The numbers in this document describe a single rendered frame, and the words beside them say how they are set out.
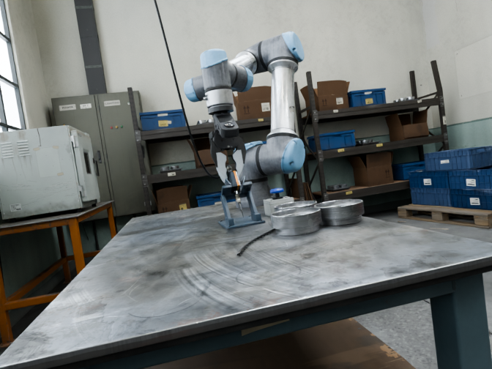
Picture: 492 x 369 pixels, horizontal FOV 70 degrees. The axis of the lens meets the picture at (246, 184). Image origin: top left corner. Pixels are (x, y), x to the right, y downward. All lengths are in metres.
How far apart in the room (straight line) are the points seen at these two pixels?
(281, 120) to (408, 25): 5.16
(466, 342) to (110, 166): 4.28
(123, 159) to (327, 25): 3.40
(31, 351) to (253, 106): 4.14
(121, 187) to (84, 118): 0.91
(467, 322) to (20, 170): 2.82
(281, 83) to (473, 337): 1.00
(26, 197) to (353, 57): 4.53
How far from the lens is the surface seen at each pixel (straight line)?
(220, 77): 0.98
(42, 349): 0.43
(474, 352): 0.60
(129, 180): 4.54
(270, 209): 0.98
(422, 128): 5.40
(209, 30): 5.17
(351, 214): 0.76
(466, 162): 4.51
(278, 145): 1.23
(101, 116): 4.64
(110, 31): 5.15
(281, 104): 1.30
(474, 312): 0.58
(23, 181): 2.99
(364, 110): 4.89
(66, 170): 2.91
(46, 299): 2.83
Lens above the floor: 0.95
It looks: 3 degrees down
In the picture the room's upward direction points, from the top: 8 degrees counter-clockwise
